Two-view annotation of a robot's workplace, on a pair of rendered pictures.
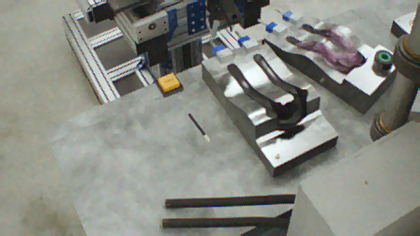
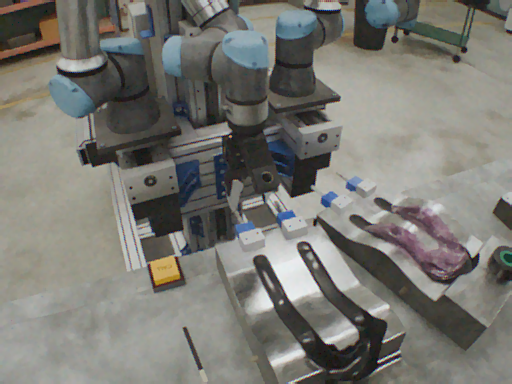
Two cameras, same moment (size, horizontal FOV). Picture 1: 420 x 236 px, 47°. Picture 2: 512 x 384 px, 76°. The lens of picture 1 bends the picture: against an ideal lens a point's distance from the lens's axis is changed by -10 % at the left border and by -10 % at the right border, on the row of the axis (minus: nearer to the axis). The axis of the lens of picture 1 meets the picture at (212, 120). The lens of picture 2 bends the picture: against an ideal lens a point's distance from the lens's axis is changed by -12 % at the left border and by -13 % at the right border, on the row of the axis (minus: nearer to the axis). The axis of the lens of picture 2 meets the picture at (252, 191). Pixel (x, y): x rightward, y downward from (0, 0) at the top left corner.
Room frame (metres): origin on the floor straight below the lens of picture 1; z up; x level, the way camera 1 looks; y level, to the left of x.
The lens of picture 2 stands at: (0.79, -0.10, 1.56)
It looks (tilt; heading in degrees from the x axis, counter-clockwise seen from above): 41 degrees down; 5
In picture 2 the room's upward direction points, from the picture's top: straight up
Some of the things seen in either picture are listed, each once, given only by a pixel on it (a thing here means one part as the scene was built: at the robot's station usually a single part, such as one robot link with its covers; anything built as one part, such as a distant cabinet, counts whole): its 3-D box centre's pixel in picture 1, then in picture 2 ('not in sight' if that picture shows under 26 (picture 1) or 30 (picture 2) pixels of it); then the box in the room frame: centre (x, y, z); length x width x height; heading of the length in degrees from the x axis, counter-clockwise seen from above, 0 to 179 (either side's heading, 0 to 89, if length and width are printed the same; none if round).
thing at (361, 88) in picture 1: (333, 52); (420, 245); (1.42, -0.48, 0.86); 0.50 x 0.26 x 0.11; 43
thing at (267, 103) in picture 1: (269, 84); (317, 301); (1.20, -0.20, 0.92); 0.35 x 0.16 x 0.09; 26
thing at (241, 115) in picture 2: not in sight; (245, 107); (1.39, -0.04, 1.23); 0.08 x 0.08 x 0.05
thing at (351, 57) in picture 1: (332, 45); (422, 234); (1.42, -0.47, 0.90); 0.26 x 0.18 x 0.08; 43
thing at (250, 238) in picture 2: (218, 50); (244, 229); (1.41, -0.03, 0.89); 0.13 x 0.05 x 0.05; 26
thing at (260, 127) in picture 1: (268, 97); (313, 321); (1.19, -0.20, 0.87); 0.50 x 0.26 x 0.14; 26
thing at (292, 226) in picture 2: (244, 40); (285, 218); (1.46, -0.13, 0.89); 0.13 x 0.05 x 0.05; 26
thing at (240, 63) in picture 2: not in sight; (244, 66); (1.39, -0.04, 1.31); 0.09 x 0.08 x 0.11; 70
